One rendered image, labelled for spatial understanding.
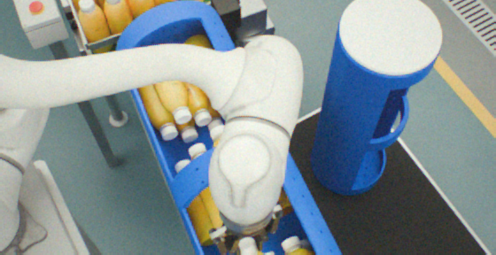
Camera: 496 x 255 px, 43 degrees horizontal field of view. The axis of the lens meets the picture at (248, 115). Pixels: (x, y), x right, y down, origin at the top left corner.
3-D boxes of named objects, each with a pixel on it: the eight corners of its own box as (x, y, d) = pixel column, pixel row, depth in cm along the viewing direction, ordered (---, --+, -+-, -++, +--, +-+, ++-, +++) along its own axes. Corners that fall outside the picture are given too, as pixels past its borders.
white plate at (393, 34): (332, 62, 166) (331, 65, 167) (437, 82, 163) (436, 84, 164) (348, -18, 178) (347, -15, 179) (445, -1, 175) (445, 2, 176)
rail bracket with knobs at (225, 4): (214, 39, 186) (213, 18, 177) (205, 20, 189) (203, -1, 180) (245, 27, 188) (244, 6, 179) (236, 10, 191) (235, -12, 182)
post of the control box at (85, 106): (108, 166, 264) (37, 25, 176) (105, 158, 266) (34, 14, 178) (117, 163, 265) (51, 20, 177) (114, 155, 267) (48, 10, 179)
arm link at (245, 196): (273, 235, 93) (290, 157, 99) (277, 200, 79) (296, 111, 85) (203, 220, 94) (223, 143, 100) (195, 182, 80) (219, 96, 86)
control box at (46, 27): (34, 50, 172) (22, 27, 163) (17, -3, 181) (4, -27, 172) (69, 38, 174) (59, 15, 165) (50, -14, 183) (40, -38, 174)
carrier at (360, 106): (305, 187, 244) (377, 203, 241) (329, 65, 166) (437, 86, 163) (317, 124, 257) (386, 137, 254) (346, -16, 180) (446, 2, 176)
